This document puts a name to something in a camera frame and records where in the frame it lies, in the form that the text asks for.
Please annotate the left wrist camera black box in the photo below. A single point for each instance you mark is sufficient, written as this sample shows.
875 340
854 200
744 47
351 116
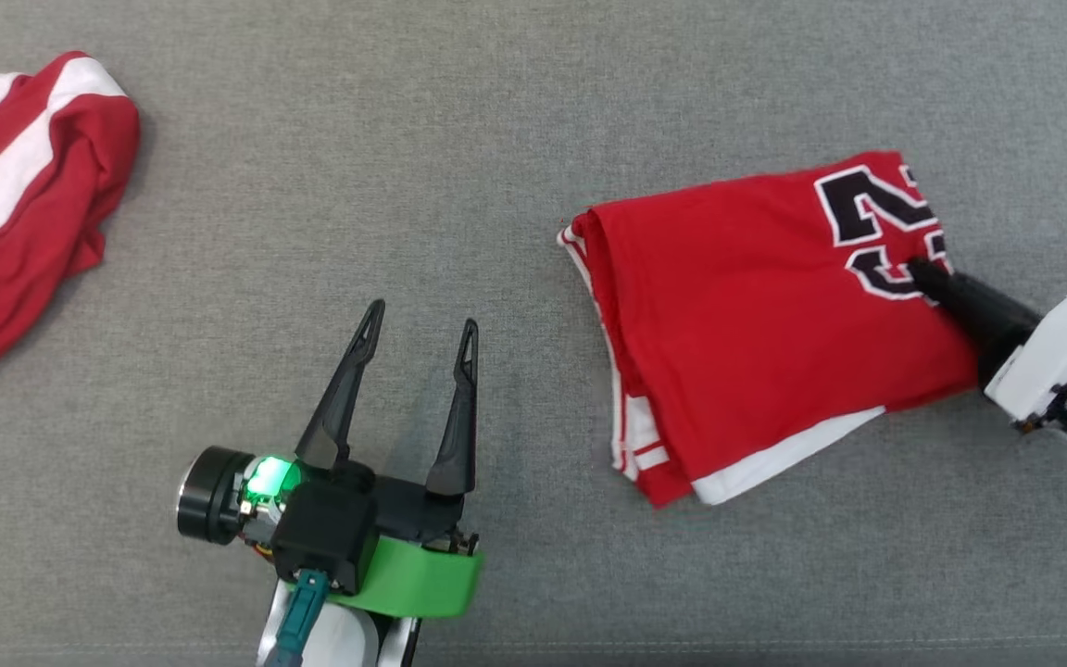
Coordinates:
325 533

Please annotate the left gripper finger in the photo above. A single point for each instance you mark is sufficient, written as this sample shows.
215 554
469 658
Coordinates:
339 408
461 435

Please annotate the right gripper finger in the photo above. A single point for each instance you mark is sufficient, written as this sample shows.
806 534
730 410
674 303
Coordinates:
969 301

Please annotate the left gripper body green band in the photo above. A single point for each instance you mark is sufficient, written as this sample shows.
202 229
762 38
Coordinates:
422 574

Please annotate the red basketball jersey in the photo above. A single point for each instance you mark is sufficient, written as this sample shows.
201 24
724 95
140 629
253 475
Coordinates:
756 324

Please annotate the red white striped garment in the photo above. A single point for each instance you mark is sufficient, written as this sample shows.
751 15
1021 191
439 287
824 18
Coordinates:
24 232

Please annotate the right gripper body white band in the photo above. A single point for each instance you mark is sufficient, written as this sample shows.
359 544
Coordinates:
1052 361

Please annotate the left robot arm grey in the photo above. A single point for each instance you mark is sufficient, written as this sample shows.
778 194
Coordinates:
348 644

